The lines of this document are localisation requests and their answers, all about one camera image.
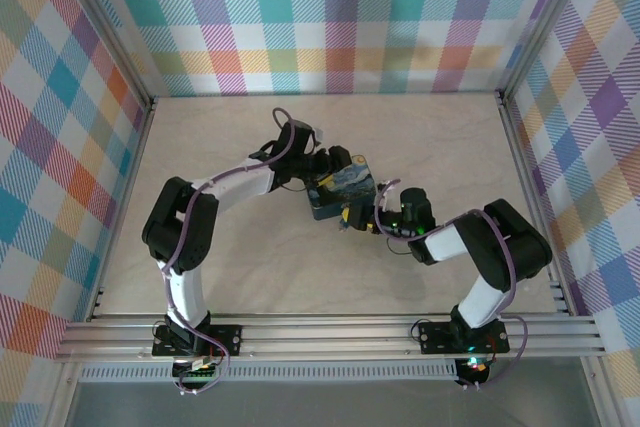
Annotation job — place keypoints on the starry night painted tin box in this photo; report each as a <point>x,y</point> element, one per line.
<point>342,187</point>

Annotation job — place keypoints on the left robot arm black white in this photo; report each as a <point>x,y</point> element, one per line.
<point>175,237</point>

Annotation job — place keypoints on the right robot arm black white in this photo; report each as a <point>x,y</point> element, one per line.
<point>515,247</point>

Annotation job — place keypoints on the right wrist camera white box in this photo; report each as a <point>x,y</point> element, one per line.
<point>382,198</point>

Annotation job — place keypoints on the aluminium table side rail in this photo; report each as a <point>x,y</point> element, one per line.
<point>127,187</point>
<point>525,182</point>

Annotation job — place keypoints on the long aluminium base rail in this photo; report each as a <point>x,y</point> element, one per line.
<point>325,337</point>

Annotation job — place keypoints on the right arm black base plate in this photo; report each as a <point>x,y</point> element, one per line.
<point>435,337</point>

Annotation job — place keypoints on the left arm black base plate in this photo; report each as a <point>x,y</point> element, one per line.
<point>227,339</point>

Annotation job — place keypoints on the aluminium frame post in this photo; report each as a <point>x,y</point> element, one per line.
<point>547,22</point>
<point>100,22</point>

